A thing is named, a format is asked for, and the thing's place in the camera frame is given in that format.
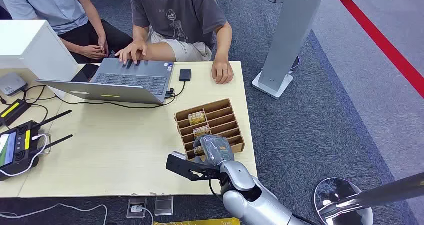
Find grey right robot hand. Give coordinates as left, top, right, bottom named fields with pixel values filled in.
left=193, top=134, right=235, bottom=167

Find wooden slotted card holder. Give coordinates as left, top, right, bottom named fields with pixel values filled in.
left=174, top=98, right=246, bottom=162

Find person's left hand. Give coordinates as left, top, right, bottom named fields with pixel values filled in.
left=211, top=59, right=235, bottom=85

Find person's hand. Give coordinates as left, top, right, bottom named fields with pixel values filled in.
left=114, top=40, right=149, bottom=65
left=211, top=59, right=235, bottom=85

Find person's right hand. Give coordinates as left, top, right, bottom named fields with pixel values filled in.
left=114, top=40, right=149, bottom=65

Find person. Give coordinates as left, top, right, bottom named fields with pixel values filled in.
left=0, top=0, right=134, bottom=65
left=114, top=0, right=235, bottom=85

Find person's hands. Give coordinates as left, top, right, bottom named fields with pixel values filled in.
left=80, top=34, right=110, bottom=61

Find yellow printed sheet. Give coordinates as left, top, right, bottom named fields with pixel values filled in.
left=152, top=217, right=241, bottom=225

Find floor socket cover plate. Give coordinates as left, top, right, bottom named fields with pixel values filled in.
left=153, top=196, right=175, bottom=217

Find black external drive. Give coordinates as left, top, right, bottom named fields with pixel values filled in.
left=179, top=68, right=193, bottom=83

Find floor socket with plug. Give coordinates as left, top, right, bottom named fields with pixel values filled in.
left=126, top=197, right=148, bottom=220

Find grey open laptop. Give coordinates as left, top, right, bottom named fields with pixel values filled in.
left=35, top=57, right=175, bottom=106

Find chrome stanchion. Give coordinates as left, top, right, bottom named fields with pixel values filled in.
left=313, top=172, right=424, bottom=225

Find grey kiosk stand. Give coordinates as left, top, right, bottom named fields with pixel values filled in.
left=251, top=0, right=329, bottom=100

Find black smartphone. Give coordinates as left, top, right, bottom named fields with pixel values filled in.
left=70, top=63, right=100, bottom=84

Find red barrier belt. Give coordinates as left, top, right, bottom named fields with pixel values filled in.
left=328, top=0, right=424, bottom=99

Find black remote controller with screen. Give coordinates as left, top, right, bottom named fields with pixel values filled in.
left=0, top=109, right=74, bottom=182

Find black and yellow device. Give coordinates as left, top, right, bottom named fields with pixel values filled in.
left=0, top=98, right=32, bottom=129

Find white box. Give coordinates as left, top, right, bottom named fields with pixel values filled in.
left=0, top=19, right=80, bottom=99

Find small grey device box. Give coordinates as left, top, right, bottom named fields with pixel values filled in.
left=0, top=72, right=28, bottom=98

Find black laptop cable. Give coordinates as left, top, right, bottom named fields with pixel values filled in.
left=23, top=81, right=187, bottom=110

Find white floor cable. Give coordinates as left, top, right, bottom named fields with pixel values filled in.
left=0, top=202, right=109, bottom=225

